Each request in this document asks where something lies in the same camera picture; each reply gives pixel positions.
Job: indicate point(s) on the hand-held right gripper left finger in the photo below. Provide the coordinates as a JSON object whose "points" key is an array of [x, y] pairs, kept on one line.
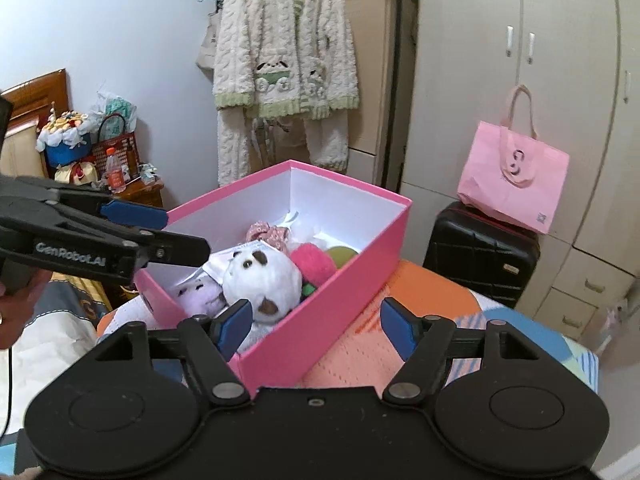
{"points": [[235, 325]]}

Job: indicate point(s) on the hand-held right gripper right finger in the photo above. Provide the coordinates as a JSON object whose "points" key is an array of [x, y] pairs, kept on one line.
{"points": [[397, 327]]}

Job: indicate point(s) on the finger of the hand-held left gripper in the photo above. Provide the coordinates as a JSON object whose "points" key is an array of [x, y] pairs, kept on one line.
{"points": [[140, 216], [185, 252]]}

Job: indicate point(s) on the white plush toy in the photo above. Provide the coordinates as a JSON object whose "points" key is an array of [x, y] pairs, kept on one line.
{"points": [[260, 280]]}

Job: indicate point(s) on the pink cardboard box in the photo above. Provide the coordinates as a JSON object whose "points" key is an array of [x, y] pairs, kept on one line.
{"points": [[325, 320]]}

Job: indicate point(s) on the pink floral cloth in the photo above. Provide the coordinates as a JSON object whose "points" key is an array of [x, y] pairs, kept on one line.
{"points": [[270, 235]]}

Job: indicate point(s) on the small green soft ball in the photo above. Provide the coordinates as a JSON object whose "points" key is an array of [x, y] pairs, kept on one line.
{"points": [[308, 288]]}

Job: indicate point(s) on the person's left hand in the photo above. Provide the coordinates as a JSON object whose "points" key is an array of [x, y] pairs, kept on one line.
{"points": [[20, 317]]}

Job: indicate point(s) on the wooden nightstand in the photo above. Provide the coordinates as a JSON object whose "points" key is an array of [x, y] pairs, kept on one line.
{"points": [[145, 192]]}

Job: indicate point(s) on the orange and blue patchwork blanket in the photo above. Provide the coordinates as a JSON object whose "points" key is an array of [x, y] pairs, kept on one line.
{"points": [[425, 300]]}

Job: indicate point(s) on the small pale trinket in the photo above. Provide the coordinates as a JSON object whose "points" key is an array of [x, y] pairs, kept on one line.
{"points": [[148, 172]]}

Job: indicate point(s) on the purple plush toy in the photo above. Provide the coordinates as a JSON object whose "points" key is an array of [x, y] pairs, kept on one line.
{"points": [[200, 297]]}

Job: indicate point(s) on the orange drink bottle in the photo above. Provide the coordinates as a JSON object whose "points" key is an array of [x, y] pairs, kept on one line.
{"points": [[116, 177]]}

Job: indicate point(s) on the brown woven basket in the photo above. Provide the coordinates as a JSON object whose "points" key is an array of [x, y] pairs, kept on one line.
{"points": [[125, 147]]}

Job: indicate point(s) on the white grey bedsheet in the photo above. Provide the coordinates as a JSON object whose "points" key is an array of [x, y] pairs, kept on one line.
{"points": [[60, 340]]}

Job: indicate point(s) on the small yellow plush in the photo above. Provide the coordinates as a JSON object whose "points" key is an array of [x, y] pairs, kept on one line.
{"points": [[75, 172]]}

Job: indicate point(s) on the green sponge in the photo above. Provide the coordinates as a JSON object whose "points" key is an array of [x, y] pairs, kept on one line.
{"points": [[342, 256]]}

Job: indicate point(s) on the flower bouquet in blue box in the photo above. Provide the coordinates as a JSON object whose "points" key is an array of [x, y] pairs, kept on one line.
{"points": [[65, 152]]}

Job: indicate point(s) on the black suitcase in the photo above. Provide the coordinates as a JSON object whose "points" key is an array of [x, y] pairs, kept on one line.
{"points": [[470, 260]]}

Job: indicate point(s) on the pink pompom plush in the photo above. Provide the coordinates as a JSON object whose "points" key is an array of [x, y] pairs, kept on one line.
{"points": [[312, 262]]}

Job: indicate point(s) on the white plastic bag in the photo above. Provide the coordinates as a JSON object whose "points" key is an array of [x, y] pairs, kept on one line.
{"points": [[117, 107]]}

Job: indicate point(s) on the cream fleece pajama pants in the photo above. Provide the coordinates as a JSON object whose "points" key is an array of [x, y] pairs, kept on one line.
{"points": [[232, 145]]}

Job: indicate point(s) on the wooden bed headboard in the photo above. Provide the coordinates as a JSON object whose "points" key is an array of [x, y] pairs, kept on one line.
{"points": [[35, 90]]}

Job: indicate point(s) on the beige canvas bag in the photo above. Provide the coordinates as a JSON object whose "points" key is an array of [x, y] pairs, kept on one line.
{"points": [[207, 50]]}

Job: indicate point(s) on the pink tote bag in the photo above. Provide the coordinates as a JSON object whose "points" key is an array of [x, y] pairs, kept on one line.
{"points": [[500, 180]]}

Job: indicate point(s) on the cream fleece pajama top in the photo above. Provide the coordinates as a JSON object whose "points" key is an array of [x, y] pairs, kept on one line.
{"points": [[240, 35]]}

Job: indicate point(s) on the beige wardrobe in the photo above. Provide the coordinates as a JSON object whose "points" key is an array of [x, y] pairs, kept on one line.
{"points": [[465, 35]]}

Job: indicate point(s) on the dark door frame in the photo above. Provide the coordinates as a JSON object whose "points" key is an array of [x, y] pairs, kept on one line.
{"points": [[400, 60]]}

